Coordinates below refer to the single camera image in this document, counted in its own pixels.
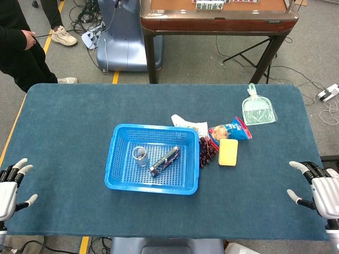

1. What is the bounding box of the person in black clothes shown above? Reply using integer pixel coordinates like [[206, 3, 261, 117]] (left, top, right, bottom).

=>
[[31, 0, 78, 47], [0, 0, 79, 93]]

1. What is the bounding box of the blue snack bag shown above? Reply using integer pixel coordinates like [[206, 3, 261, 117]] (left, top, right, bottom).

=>
[[208, 116, 253, 149]]

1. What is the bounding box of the dark red printed box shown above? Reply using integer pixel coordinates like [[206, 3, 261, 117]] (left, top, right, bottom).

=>
[[149, 146, 181, 177]]

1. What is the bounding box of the blue-grey table cloth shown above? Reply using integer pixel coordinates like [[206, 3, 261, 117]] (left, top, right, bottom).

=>
[[1, 83, 329, 241]]

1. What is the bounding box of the white power strip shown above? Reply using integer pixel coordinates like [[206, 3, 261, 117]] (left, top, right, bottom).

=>
[[316, 84, 339, 103], [81, 29, 103, 50]]

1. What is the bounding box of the black cable bundle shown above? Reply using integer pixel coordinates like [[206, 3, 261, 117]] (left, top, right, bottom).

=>
[[63, 0, 106, 35]]

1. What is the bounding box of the blue perforated plastic basket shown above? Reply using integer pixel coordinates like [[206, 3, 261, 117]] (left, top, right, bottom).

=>
[[104, 123, 201, 196]]

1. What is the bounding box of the grey robot torso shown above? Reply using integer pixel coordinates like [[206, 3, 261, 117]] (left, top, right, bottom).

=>
[[110, 237, 226, 254]]

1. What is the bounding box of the dark red grape bunch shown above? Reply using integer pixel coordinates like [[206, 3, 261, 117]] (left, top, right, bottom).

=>
[[198, 136, 220, 169]]

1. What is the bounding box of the green print mahjong tile row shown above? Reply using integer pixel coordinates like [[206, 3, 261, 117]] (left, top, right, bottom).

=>
[[195, 1, 224, 11]]

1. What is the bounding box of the yellow sponge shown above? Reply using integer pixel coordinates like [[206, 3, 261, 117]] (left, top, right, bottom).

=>
[[218, 138, 239, 167]]

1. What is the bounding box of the white cable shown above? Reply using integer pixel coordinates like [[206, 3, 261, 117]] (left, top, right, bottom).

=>
[[319, 102, 339, 125]]

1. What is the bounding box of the brown mahjong table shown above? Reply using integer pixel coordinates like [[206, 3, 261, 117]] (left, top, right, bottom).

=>
[[139, 0, 300, 85]]

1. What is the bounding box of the packaged green dustpan set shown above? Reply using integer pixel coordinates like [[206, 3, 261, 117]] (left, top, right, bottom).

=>
[[241, 83, 278, 126]]

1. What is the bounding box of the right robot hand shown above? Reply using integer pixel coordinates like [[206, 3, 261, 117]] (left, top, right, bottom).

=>
[[287, 160, 339, 221]]

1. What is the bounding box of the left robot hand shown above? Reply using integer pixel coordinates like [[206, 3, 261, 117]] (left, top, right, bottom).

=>
[[0, 158, 38, 223]]

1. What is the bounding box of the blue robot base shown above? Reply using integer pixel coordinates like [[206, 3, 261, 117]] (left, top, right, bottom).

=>
[[96, 0, 164, 72]]

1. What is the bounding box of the white printed packet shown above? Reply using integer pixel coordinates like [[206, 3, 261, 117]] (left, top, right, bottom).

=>
[[171, 114, 209, 137]]

